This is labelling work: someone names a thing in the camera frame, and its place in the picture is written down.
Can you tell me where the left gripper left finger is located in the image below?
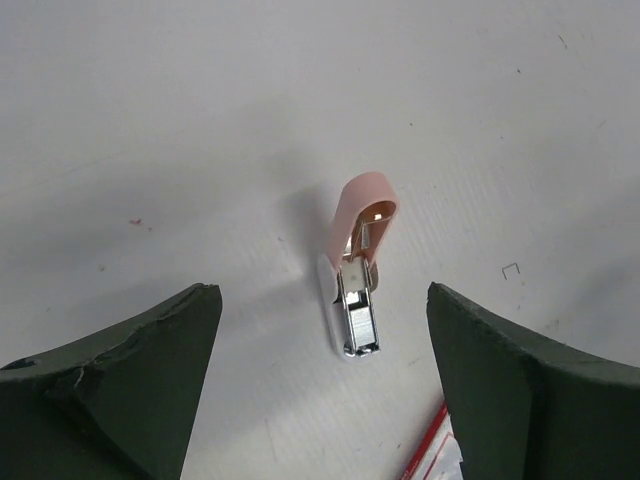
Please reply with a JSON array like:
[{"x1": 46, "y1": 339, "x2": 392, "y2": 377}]
[{"x1": 1, "y1": 284, "x2": 222, "y2": 479}]

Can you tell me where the red white staple box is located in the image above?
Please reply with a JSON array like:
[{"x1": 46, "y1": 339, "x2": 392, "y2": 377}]
[{"x1": 400, "y1": 403, "x2": 463, "y2": 480}]

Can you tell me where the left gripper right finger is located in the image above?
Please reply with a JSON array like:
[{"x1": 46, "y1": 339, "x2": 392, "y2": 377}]
[{"x1": 426, "y1": 283, "x2": 639, "y2": 479}]

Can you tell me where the loose single staple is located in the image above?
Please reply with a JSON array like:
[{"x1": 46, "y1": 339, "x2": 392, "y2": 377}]
[{"x1": 501, "y1": 262, "x2": 521, "y2": 280}]

